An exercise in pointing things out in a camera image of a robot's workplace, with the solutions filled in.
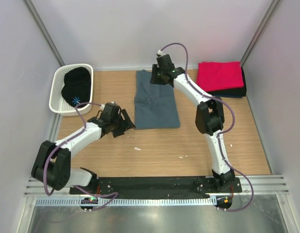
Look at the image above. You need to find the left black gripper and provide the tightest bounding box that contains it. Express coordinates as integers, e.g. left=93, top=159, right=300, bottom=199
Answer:
left=110, top=109, right=135, bottom=137

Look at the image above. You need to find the blue-grey t shirt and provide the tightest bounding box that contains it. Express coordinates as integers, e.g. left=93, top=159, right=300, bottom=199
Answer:
left=134, top=70, right=180, bottom=130

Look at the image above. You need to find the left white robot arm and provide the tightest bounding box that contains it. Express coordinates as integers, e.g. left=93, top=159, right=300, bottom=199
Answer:
left=31, top=102, right=135, bottom=196

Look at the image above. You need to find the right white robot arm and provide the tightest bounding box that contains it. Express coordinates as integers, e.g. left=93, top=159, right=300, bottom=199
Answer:
left=150, top=52, right=235, bottom=192

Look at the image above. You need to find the folded red t shirt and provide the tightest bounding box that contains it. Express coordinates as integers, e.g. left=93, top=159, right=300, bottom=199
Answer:
left=196, top=61, right=244, bottom=92

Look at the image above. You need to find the black t shirt in basket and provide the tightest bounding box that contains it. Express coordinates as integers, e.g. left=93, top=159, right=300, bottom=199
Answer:
left=61, top=67, right=91, bottom=108

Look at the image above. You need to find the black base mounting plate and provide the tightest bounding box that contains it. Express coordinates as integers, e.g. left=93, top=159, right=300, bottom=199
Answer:
left=83, top=176, right=242, bottom=200

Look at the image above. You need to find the white perforated plastic basket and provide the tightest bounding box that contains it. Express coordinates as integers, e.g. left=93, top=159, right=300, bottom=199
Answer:
left=49, top=64, right=94, bottom=117

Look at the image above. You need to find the folded navy t shirt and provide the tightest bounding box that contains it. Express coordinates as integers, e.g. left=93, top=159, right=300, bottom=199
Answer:
left=213, top=95, right=243, bottom=99

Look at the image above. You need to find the folded black t shirt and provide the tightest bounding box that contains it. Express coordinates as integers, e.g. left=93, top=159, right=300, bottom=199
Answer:
left=209, top=67, right=247, bottom=97

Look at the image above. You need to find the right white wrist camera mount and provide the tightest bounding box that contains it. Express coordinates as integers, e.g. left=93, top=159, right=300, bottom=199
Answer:
left=157, top=50, right=165, bottom=56

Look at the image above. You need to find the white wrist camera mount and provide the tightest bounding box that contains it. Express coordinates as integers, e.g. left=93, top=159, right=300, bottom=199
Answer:
left=157, top=50, right=165, bottom=56
left=100, top=101, right=116, bottom=109

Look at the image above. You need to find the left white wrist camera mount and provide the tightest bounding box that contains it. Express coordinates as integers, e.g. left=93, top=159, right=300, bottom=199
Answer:
left=100, top=101, right=116, bottom=109

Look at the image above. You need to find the white slotted cable duct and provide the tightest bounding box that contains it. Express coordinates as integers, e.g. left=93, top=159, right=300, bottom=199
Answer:
left=35, top=196, right=217, bottom=207

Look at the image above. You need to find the aluminium frame rail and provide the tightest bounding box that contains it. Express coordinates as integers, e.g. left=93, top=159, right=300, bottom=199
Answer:
left=24, top=175, right=289, bottom=197

